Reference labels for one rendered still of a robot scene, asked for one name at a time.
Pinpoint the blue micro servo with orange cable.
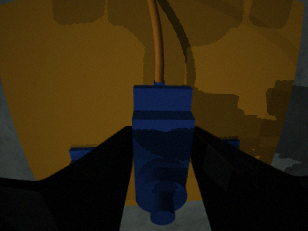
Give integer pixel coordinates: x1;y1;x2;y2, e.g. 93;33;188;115
131;0;195;225

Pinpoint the yellow flat deck plate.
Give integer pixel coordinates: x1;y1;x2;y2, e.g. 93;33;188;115
0;0;304;181

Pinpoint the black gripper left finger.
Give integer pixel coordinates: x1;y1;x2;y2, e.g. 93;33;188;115
0;126;133;231

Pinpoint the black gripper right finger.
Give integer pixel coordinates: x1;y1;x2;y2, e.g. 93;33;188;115
190;127;308;231

